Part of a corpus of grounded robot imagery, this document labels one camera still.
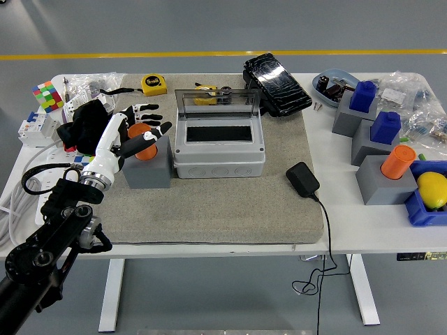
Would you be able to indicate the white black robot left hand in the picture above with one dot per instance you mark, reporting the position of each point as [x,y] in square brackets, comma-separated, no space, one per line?
[108,146]

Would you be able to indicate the orange cylinder battery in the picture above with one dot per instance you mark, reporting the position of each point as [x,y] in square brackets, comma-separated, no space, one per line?
[146,153]
[396,162]

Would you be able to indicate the transparent hinged box lid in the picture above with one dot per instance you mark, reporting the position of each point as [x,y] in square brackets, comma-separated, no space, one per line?
[241,104]

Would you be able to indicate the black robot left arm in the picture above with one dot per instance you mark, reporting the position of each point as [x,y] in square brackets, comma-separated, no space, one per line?
[52,240]

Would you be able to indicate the white purple small box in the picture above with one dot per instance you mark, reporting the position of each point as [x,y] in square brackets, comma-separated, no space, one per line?
[73,106]

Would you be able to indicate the grey plastic junction box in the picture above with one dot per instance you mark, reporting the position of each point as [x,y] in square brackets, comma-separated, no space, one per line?
[218,157]

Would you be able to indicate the small multicolour puzzle cube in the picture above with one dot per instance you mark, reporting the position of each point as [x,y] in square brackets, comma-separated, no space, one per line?
[84,160]

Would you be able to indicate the black cloth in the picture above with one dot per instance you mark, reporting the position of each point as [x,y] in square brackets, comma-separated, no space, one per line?
[84,132]

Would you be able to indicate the grey block with round hole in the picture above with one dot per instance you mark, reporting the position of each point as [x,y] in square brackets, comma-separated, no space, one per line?
[146,174]

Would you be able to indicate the white power strip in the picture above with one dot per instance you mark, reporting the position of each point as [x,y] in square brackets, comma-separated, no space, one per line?
[56,158]

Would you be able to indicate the clear plastic bag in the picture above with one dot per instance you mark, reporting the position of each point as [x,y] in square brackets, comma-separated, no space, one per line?
[84,83]

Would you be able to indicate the silver pen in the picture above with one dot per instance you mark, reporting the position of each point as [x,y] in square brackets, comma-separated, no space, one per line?
[65,89]

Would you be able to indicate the white circuit breaker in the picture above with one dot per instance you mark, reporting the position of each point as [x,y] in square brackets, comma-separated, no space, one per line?
[35,132]

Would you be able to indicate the large multicolour puzzle cube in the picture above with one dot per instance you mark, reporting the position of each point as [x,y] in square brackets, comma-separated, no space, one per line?
[47,96]

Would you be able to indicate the yellow tape measure round face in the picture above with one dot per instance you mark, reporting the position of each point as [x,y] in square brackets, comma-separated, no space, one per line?
[206,98]

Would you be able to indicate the black capacitor cylinder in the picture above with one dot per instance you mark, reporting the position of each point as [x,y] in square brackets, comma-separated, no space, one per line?
[226,99]

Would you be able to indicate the grey-brown mat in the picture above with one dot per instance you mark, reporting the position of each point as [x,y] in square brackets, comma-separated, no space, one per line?
[227,209]

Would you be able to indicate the white table leg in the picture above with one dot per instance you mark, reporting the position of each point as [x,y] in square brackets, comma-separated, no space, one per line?
[111,296]
[365,296]

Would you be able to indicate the black cracked-pattern case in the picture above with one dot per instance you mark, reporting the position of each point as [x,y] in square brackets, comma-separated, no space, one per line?
[279,87]

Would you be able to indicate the black power adapter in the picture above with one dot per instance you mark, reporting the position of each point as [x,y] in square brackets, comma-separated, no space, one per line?
[302,179]

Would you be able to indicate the black capacitor in tray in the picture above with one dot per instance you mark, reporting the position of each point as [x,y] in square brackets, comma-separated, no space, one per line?
[323,83]

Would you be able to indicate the brown component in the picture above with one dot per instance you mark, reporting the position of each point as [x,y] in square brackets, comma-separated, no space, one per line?
[333,92]

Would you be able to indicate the grey block holder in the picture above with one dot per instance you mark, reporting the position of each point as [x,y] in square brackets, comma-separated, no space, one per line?
[344,118]
[361,146]
[377,185]

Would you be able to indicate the blue-grey tray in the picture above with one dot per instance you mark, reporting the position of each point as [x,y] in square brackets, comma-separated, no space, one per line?
[335,73]

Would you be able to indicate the blue block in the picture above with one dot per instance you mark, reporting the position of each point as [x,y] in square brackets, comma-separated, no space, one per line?
[363,97]
[384,127]

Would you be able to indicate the clear bag of parts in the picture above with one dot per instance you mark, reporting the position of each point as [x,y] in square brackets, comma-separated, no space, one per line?
[401,89]
[426,125]

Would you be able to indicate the blue plastic bin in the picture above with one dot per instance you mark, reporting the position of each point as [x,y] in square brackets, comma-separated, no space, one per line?
[415,209]

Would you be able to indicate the yellow fruit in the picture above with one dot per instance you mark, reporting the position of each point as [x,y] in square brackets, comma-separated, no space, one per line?
[433,190]

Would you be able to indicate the black table control panel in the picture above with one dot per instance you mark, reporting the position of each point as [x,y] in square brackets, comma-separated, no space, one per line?
[419,256]

